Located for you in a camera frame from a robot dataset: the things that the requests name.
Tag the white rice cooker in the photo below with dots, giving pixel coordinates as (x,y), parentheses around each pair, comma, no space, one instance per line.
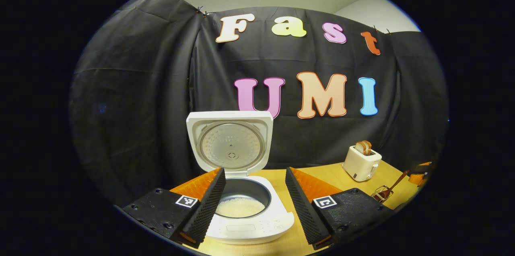
(233,143)

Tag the black backdrop cloth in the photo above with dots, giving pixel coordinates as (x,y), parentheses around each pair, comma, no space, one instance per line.
(141,107)

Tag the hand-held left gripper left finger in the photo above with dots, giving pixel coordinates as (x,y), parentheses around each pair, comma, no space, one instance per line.
(207,203)

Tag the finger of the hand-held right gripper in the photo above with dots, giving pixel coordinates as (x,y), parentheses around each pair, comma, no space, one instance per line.
(418,179)

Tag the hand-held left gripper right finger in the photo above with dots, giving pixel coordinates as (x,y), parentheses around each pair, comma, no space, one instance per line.
(303,203)

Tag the brown bread slice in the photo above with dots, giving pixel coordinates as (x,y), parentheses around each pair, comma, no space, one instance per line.
(361,148)
(367,147)

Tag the white toaster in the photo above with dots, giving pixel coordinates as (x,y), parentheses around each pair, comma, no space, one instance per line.
(360,165)

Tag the brown wooden spoon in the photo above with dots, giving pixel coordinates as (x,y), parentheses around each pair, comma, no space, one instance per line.
(396,183)

